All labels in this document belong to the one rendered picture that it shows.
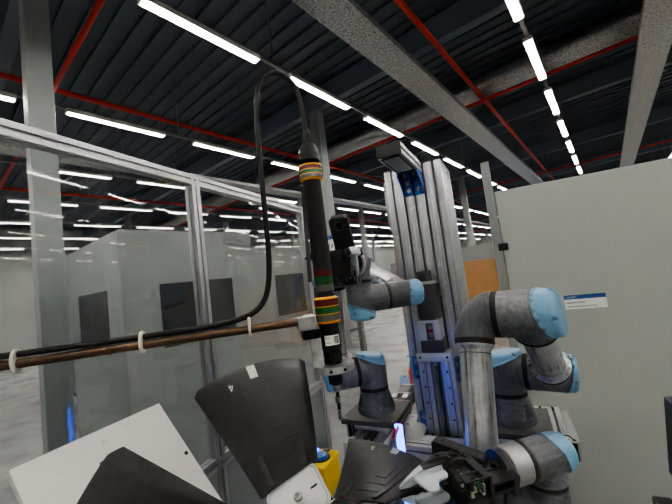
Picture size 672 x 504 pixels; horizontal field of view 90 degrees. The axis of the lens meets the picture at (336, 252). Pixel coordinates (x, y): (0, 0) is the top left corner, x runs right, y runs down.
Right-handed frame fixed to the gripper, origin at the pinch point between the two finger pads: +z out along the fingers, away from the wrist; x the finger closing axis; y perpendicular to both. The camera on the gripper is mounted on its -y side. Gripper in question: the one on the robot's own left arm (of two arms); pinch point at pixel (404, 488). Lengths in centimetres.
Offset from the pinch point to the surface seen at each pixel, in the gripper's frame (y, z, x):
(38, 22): -408, 233, -336
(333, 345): 2.4, 11.4, -30.0
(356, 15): -302, -118, -297
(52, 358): -1, 53, -35
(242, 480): -77, 36, 41
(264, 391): -8.9, 23.6, -19.9
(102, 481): 19, 40, -26
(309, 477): 4.0, 17.9, -9.7
